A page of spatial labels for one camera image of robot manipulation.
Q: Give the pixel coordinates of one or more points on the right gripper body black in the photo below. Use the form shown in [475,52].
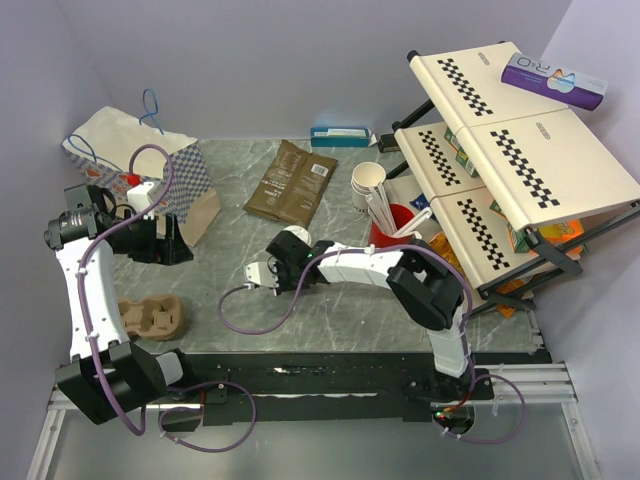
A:
[288,280]

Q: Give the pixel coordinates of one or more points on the stack of paper cups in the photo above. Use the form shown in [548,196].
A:
[367,177]

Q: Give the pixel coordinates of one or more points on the white plastic cup lid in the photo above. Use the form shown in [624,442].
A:
[301,233]

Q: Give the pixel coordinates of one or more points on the orange snack packet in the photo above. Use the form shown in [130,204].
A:
[440,244]

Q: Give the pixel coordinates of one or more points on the cream checkered tiered shelf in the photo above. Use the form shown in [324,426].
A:
[546,187]

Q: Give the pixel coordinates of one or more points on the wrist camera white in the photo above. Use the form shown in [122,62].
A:
[142,194]
[260,275]

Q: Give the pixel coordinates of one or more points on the teal blue box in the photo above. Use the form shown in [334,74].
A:
[342,137]

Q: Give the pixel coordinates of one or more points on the green snack boxes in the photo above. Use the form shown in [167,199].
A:
[460,155]

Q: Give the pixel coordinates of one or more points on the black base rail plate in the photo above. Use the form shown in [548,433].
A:
[307,386]

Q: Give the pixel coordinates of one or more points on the brown pulp cup carrier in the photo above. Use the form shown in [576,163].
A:
[156,317]

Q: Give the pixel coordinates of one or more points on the red cup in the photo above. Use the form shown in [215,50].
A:
[401,216]

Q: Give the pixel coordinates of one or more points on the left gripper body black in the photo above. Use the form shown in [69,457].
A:
[138,239]

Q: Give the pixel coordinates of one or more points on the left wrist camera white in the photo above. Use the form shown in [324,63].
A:
[142,194]

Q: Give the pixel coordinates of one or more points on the brown coffee bean pouch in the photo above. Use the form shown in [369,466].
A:
[291,189]

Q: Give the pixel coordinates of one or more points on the blue checkered paper bag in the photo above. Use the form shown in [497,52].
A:
[102,147]

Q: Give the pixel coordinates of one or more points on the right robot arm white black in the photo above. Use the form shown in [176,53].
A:
[430,290]

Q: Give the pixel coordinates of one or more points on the purple white box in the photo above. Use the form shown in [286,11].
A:
[562,84]

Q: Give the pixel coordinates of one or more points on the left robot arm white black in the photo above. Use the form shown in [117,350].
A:
[107,373]

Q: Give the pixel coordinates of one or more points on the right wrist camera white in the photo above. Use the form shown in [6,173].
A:
[260,275]

